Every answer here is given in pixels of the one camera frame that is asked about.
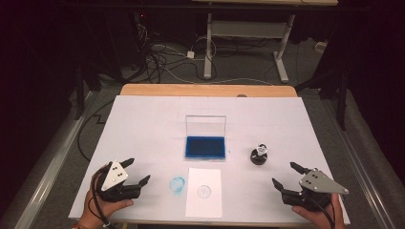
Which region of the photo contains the person's left hand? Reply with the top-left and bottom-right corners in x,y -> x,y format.
77,163 -> 135,229

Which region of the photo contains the black round stamp cap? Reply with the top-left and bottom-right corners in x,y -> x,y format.
250,153 -> 268,166

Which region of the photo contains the grey metal floor rail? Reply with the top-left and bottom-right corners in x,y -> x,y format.
321,98 -> 397,229
9,90 -> 96,229

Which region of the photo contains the stamp with clear handle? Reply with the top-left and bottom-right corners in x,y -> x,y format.
250,143 -> 269,166

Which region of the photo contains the person's right hand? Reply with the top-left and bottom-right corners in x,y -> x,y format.
291,193 -> 347,229

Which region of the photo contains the black stand leg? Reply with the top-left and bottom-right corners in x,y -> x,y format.
335,70 -> 350,132

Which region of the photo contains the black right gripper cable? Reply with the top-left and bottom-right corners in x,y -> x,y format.
314,203 -> 337,229

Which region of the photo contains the tangle of black floor cables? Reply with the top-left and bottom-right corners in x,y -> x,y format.
127,12 -> 219,84

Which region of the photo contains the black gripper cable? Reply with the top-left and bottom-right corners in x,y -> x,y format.
314,203 -> 337,229
91,165 -> 117,229

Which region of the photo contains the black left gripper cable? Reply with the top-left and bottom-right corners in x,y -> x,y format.
91,165 -> 117,229

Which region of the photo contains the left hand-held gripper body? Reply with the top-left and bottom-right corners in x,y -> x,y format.
95,160 -> 141,203

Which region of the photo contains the thin white floor cable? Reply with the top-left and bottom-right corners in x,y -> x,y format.
163,65 -> 275,87

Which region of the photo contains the white metal desk frame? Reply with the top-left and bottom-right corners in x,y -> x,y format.
192,0 -> 339,84

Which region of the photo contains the wooden table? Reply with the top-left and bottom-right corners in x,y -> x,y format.
119,83 -> 299,98

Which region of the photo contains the black looped floor cable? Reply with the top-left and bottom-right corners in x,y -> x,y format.
76,98 -> 117,162

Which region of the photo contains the large white table cover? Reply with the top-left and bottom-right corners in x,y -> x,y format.
68,94 -> 352,225

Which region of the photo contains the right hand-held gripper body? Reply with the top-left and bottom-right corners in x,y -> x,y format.
281,169 -> 350,212

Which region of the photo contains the white paper sheet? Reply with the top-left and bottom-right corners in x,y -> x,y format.
184,167 -> 224,219

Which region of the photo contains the blue ink pad clear lid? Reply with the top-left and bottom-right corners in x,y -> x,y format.
184,114 -> 227,161

